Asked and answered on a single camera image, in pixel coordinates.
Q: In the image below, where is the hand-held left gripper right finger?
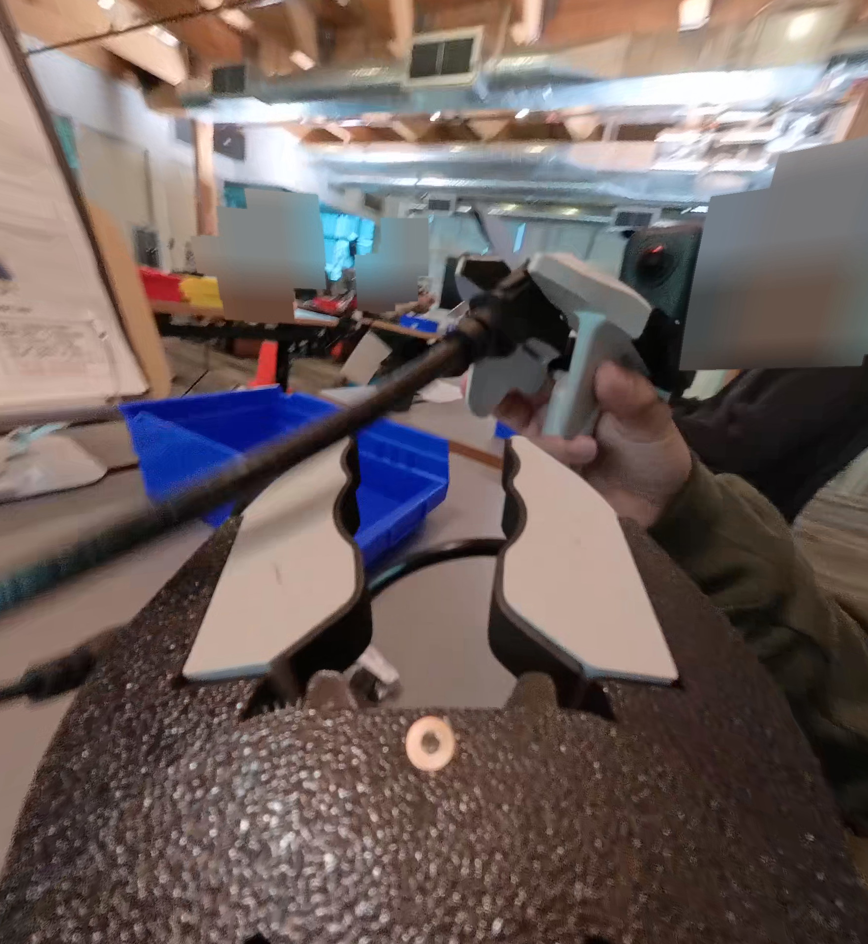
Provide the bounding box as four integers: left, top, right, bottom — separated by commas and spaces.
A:
487, 435, 680, 687

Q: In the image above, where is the thin black cable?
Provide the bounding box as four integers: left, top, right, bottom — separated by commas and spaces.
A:
0, 648, 99, 712

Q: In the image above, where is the person's right forearm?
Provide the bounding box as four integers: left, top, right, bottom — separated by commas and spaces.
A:
648, 442, 868, 838

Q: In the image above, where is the red plastic bin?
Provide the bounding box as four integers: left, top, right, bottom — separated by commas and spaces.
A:
139, 265, 193, 305

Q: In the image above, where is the brown cardboard board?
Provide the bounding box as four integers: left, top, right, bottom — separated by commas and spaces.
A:
0, 0, 174, 399

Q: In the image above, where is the person's dark torso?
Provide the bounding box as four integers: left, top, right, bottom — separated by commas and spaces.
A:
671, 354, 868, 521

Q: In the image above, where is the black power plug cable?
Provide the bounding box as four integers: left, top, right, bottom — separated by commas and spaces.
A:
0, 269, 571, 637

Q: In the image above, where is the ceiling air vent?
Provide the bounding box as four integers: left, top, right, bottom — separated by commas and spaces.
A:
406, 28, 481, 88

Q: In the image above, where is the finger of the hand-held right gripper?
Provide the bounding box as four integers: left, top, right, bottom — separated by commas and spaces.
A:
454, 251, 655, 342
467, 343, 556, 417

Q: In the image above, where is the orange traffic cone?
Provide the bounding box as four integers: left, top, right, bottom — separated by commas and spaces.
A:
248, 339, 281, 389

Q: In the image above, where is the white paper poster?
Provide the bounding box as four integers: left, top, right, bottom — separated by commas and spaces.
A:
0, 0, 150, 438

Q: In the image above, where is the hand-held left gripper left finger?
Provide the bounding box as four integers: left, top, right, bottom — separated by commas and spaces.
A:
181, 439, 374, 690

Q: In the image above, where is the clear plastic packaging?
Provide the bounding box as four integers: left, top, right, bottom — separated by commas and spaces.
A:
0, 424, 108, 511

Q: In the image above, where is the person's right hand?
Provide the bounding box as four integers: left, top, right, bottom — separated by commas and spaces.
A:
494, 361, 694, 528

